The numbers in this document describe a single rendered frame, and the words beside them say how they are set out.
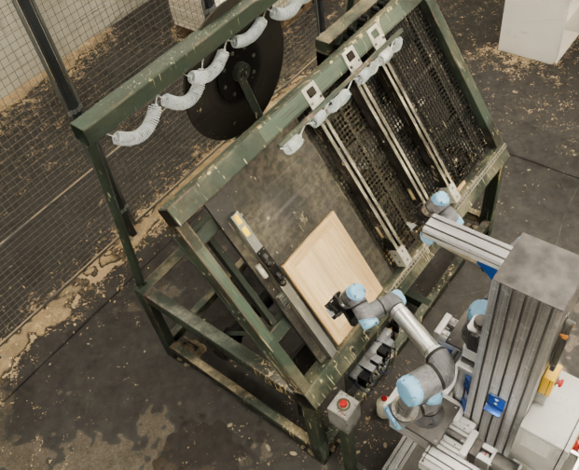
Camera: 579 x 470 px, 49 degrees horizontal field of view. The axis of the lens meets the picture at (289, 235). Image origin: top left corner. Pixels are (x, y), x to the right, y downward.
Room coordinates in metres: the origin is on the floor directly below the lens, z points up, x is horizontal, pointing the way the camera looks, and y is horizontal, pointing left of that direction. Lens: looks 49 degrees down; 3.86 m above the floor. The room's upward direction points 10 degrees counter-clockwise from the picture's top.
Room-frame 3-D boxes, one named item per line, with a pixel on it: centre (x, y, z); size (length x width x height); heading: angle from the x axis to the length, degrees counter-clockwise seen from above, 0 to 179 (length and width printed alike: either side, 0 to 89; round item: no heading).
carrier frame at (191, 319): (2.73, -0.26, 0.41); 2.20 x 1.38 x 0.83; 134
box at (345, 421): (1.39, -0.11, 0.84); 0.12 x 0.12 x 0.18; 44
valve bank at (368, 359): (1.75, -0.38, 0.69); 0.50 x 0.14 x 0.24; 134
